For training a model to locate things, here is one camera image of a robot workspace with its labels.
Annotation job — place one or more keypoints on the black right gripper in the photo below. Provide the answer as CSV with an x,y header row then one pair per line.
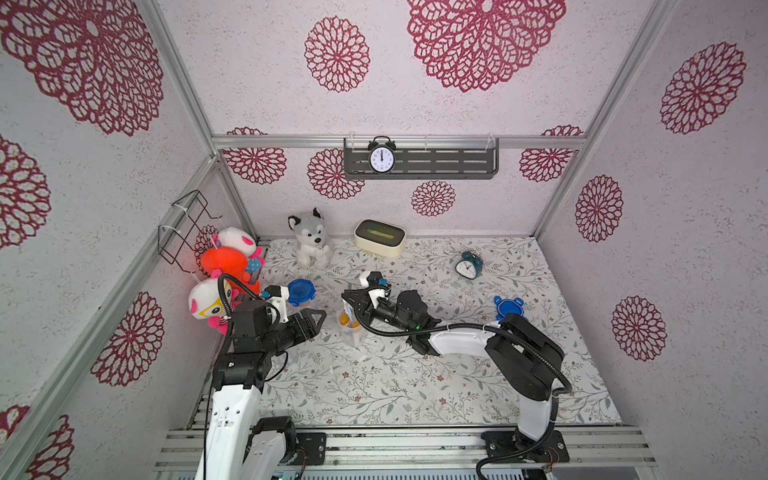
x,y
365,303

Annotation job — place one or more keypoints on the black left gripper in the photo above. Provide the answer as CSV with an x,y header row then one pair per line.
x,y
308,329

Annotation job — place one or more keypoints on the blue turtle lid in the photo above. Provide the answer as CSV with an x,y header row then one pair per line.
x,y
507,306
301,291

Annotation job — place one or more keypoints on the clear plastic cup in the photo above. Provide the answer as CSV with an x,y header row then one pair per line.
x,y
300,306
352,332

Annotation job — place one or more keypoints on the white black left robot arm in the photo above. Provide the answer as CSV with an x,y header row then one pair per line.
x,y
237,445

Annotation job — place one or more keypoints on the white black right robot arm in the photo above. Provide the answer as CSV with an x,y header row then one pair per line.
x,y
528,360

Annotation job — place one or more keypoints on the cream tissue box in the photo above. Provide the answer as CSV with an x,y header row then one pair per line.
x,y
380,238

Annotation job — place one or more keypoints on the grey husky plush toy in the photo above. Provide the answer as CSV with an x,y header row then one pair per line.
x,y
314,247

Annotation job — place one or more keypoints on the white plush with glasses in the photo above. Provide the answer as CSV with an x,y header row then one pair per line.
x,y
206,303

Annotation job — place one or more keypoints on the orange red plush toy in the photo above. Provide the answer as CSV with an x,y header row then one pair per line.
x,y
218,260

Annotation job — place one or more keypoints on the white pink plush upper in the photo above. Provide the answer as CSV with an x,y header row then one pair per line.
x,y
239,240

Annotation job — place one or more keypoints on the green teal alarm clock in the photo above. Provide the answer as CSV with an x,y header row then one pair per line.
x,y
469,266

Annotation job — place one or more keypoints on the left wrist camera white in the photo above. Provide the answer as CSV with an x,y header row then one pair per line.
x,y
277,298

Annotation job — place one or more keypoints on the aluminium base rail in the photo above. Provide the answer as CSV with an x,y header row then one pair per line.
x,y
446,430

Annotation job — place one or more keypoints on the black wall alarm clock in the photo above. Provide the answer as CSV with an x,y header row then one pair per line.
x,y
382,154

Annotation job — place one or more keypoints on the grey metal wall shelf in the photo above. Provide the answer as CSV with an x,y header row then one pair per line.
x,y
426,163

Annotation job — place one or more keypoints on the black wire wall basket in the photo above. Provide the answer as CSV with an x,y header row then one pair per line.
x,y
175,240

